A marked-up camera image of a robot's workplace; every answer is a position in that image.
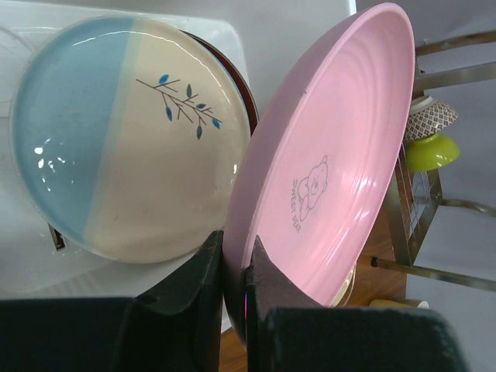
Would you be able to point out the blue cream leaf plate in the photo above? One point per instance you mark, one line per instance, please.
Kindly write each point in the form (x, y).
(127, 135)

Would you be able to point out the small cream floral plate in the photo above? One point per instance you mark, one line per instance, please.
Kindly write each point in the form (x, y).
(344, 294)

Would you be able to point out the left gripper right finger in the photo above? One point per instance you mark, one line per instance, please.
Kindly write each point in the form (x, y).
(279, 332)

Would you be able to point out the cream cup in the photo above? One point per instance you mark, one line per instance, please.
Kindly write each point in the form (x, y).
(382, 303)
(423, 305)

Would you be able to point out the pink plastic plate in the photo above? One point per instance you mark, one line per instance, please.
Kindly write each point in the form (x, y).
(320, 160)

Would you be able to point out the white plastic bin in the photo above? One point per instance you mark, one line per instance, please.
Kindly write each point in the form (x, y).
(260, 39)

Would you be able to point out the lime green bowl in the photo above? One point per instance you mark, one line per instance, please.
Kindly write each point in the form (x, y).
(431, 153)

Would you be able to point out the steel dish rack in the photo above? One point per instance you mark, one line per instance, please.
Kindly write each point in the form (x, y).
(412, 199)

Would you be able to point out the red rimmed beige plate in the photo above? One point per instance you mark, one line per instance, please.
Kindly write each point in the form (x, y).
(237, 78)

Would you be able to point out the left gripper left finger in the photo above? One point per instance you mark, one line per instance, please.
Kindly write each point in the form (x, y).
(175, 326)

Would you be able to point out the patterned white bowl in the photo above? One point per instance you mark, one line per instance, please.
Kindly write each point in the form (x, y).
(427, 116)

